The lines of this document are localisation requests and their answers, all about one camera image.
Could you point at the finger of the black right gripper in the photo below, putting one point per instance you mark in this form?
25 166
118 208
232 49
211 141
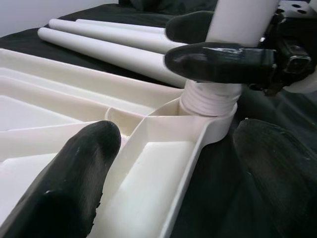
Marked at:
188 27
210 62

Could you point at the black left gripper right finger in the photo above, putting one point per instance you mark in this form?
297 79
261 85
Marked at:
284 173

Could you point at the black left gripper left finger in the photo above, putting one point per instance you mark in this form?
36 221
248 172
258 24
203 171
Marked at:
62 186

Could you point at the white plastic table top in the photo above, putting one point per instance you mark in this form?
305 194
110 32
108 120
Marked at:
161 153

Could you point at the black table cloth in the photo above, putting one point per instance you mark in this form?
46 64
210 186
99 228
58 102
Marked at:
210 198

